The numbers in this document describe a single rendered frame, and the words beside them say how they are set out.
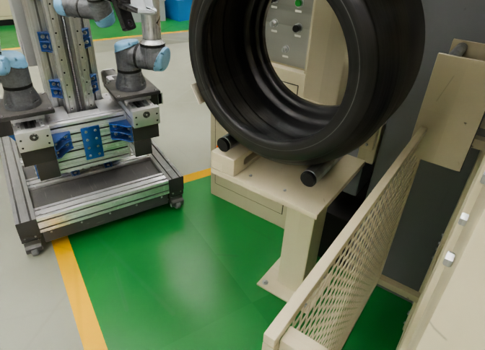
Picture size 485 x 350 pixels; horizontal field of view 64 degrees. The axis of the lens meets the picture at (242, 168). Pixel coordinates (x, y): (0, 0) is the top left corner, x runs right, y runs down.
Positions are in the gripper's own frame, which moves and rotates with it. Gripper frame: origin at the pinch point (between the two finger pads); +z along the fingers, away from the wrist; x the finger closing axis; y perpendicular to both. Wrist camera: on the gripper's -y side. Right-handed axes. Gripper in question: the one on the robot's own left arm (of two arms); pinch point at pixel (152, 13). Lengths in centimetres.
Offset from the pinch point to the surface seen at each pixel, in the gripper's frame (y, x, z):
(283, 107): -19, 15, 45
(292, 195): -31, -7, 64
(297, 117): -20, 14, 51
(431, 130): -9, 19, 88
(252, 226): -117, 52, 25
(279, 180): -32, -3, 57
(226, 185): -109, 61, -1
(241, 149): -28, -4, 43
